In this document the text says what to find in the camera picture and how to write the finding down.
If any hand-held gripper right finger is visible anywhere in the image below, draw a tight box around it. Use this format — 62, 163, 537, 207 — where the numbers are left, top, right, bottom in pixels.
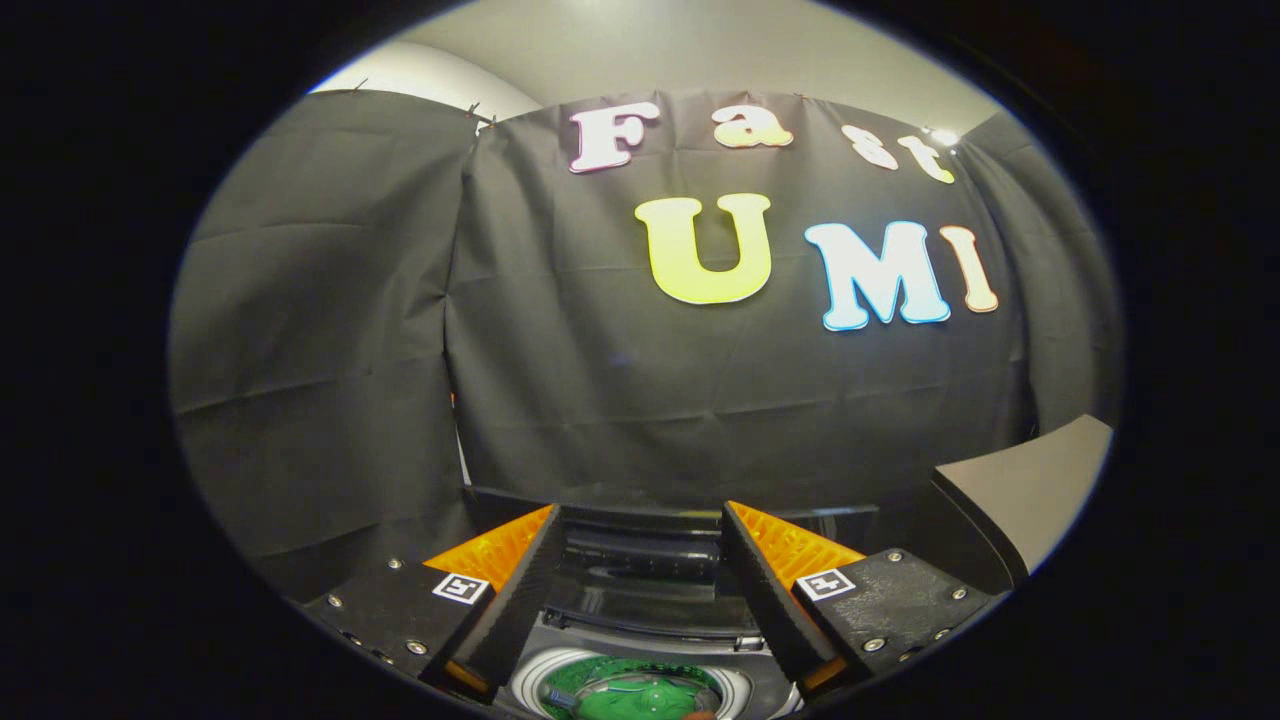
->
720, 500, 1001, 703

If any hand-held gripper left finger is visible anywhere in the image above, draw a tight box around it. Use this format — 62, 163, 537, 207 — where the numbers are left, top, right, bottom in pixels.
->
300, 503, 567, 706

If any beige cabinet with dark top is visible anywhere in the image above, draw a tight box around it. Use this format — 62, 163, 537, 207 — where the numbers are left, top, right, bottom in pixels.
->
905, 414, 1115, 597

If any green polo shirt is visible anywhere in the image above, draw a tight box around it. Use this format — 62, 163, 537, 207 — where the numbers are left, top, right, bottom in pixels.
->
540, 655, 723, 720

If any black backdrop cloth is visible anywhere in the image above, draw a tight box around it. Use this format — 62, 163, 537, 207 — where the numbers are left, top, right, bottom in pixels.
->
168, 88, 1126, 603

